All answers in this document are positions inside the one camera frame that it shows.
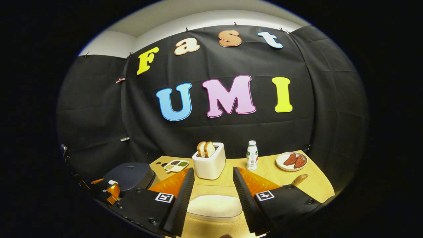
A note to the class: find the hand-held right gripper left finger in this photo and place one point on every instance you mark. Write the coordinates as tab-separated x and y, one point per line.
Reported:
183	205

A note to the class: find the dark blue rice cooker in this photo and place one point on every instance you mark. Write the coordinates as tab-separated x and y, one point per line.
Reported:
132	175

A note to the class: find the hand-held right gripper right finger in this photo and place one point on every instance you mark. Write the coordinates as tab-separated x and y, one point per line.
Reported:
246	205

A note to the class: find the black backdrop cloth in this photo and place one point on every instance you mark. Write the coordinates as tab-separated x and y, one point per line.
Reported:
205	64

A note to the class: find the red meat slice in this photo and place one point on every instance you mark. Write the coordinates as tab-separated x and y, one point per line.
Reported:
290	159
300	162

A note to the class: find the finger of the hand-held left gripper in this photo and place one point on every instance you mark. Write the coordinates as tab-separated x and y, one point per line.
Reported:
114	193
99	182

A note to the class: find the white rice heap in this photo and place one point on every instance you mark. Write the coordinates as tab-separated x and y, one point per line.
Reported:
214	205

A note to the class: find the toasted bread slice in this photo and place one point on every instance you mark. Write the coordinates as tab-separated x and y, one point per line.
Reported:
200	149
210	149

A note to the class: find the wooden spoon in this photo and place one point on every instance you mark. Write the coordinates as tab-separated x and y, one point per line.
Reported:
300	179

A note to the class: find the white toaster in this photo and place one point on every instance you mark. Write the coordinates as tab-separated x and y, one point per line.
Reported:
210	168

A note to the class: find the white divided grain tray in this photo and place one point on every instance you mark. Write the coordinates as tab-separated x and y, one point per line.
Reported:
176	165

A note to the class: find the clear plastic rice container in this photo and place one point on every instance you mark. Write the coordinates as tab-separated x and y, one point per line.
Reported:
214	190

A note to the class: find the white green-label bottle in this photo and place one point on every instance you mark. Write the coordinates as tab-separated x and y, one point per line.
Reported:
251	158

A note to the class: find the white round plate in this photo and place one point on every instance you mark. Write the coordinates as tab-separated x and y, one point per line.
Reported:
281	163

